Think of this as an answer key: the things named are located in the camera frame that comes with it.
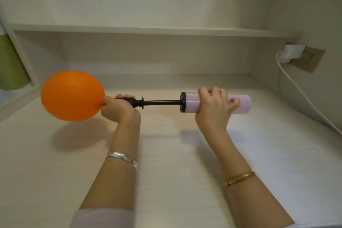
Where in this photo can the person's right hand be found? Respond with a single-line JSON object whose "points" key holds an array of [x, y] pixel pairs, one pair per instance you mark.
{"points": [[213, 113]]}

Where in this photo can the person's left hand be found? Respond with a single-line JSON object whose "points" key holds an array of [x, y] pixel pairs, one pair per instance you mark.
{"points": [[119, 110]]}

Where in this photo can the pink black balloon pump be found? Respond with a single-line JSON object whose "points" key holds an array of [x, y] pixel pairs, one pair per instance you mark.
{"points": [[191, 102]]}

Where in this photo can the orange balloon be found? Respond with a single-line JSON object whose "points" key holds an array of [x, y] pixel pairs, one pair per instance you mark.
{"points": [[72, 95]]}

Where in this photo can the person's right forearm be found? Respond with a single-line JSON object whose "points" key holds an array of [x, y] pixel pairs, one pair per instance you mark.
{"points": [[253, 203]]}

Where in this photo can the person's left forearm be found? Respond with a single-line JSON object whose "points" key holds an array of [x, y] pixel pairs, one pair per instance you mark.
{"points": [[115, 187]]}

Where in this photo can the cream wooden shelf board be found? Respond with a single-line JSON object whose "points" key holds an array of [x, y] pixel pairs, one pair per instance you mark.
{"points": [[147, 30]]}

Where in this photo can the white power adapter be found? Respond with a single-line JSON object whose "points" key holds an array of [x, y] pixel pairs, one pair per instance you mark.
{"points": [[294, 51]]}

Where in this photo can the pale pink left sleeve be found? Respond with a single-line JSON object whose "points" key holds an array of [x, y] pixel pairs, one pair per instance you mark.
{"points": [[101, 219]]}

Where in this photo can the pale pink sleeve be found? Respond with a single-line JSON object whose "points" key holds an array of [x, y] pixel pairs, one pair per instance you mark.
{"points": [[101, 219], [291, 226]]}

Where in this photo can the green and white curtain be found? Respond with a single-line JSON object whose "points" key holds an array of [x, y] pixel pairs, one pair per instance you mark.
{"points": [[10, 67]]}

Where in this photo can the pale pink right sleeve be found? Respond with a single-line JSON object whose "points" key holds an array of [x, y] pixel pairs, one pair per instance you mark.
{"points": [[291, 226]]}

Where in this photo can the beige wall socket plate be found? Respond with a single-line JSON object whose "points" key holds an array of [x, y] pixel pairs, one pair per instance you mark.
{"points": [[315, 59]]}

